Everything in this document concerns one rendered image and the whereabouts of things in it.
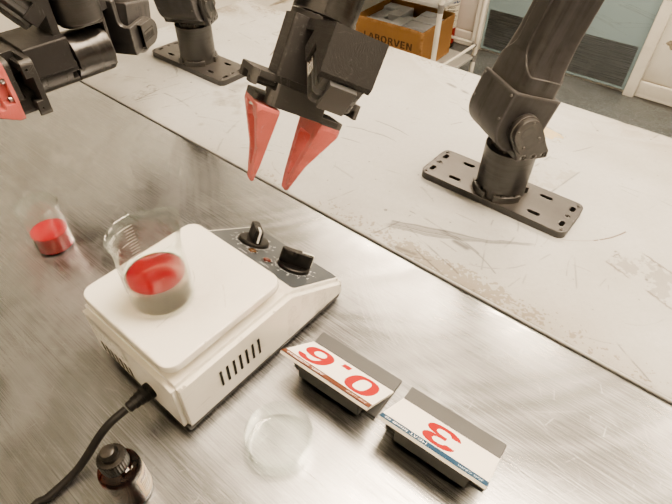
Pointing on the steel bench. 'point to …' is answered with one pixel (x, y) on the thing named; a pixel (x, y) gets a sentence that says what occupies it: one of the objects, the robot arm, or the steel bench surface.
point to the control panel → (273, 258)
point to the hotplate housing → (218, 352)
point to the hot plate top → (215, 319)
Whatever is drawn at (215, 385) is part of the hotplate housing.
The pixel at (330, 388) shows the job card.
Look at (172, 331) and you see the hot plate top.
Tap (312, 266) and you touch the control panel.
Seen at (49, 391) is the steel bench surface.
